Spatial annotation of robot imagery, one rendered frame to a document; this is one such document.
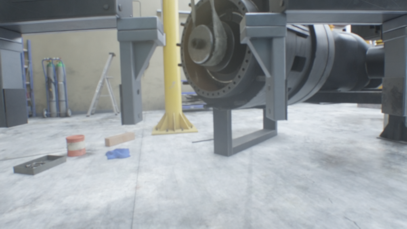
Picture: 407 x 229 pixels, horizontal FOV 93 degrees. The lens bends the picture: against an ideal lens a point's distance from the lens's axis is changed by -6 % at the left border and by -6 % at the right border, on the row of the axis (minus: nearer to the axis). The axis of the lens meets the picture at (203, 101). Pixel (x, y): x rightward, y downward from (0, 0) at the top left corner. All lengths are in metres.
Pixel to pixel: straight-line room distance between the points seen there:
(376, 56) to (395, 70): 1.73
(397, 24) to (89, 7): 0.30
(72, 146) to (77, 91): 4.58
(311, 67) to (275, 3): 0.73
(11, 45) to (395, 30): 0.40
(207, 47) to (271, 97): 0.57
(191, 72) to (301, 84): 0.48
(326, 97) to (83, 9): 1.62
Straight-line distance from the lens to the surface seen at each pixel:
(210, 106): 0.89
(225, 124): 2.04
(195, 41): 0.80
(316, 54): 0.96
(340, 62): 1.64
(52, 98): 6.73
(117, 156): 2.31
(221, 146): 2.13
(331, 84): 1.60
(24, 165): 2.49
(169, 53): 3.36
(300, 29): 0.85
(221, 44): 0.77
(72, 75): 7.10
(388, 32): 0.30
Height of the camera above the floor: 0.69
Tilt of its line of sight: 4 degrees down
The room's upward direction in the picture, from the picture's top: 2 degrees counter-clockwise
